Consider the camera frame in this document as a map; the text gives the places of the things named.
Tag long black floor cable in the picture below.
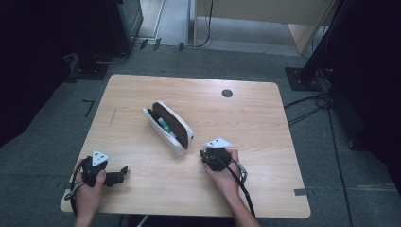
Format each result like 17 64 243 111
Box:
326 107 355 227

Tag black metal stand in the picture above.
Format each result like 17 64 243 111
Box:
284 0 349 93

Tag black hanging cable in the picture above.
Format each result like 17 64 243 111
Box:
192 0 215 49

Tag light wooden desk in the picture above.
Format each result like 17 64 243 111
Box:
192 0 336 57

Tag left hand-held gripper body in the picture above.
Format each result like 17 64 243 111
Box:
80 149 111 188

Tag black cabinet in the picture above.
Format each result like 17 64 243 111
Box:
105 0 145 56

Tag white pencil case brown lining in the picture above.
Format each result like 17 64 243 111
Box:
141 99 195 157

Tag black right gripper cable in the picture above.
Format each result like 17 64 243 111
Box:
214 154 257 219

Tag green and white glue stick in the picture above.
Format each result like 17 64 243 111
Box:
157 116 173 135

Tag dark curtain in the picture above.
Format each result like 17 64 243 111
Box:
327 0 401 197
0 0 110 149

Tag person's right hand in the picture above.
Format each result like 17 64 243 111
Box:
202 148 242 198

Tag black floor cables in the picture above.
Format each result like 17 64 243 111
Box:
283 92 335 128

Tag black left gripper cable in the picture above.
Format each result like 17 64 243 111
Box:
63 159 87 217

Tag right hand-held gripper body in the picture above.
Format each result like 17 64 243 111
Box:
201 137 235 173

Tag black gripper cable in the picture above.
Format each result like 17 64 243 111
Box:
63 159 87 217
214 154 257 219

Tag person's left hand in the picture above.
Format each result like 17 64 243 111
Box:
73 169 108 219

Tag black stand base plate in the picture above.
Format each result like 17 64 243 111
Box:
68 60 111 81

